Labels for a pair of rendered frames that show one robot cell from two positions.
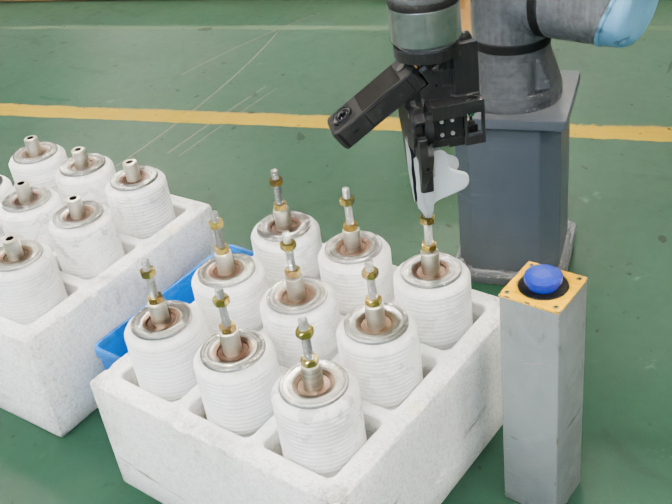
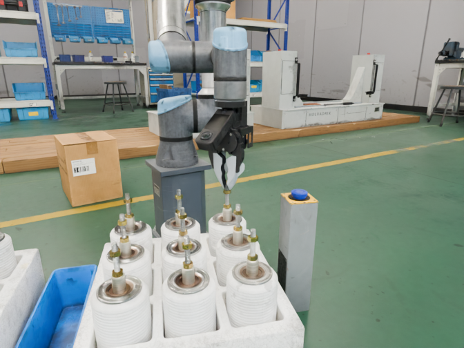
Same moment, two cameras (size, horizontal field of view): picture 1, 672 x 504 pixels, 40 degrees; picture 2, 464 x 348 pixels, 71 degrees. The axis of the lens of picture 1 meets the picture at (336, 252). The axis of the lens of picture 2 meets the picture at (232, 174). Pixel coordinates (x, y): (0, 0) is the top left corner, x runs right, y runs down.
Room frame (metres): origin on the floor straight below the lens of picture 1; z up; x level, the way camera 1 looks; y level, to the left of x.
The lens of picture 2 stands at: (0.47, 0.49, 0.61)
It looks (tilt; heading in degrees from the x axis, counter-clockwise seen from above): 17 degrees down; 307
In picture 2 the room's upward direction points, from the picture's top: straight up
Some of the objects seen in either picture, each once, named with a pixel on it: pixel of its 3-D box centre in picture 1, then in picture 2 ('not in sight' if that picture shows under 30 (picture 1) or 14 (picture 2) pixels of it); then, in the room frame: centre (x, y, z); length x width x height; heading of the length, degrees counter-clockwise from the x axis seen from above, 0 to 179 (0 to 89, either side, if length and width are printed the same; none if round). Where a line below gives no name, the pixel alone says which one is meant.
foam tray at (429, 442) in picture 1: (314, 394); (186, 310); (0.92, 0.05, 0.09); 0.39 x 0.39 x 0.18; 49
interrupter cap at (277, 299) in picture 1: (297, 295); (184, 247); (0.92, 0.05, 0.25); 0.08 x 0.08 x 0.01
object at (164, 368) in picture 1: (177, 377); (124, 332); (0.91, 0.22, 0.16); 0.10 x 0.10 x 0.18
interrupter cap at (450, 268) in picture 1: (431, 270); (227, 219); (0.93, -0.11, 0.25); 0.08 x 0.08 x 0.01
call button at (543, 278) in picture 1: (543, 281); (299, 195); (0.78, -0.21, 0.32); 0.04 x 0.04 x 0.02
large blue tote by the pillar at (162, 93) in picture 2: not in sight; (174, 100); (4.35, -3.21, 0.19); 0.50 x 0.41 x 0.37; 161
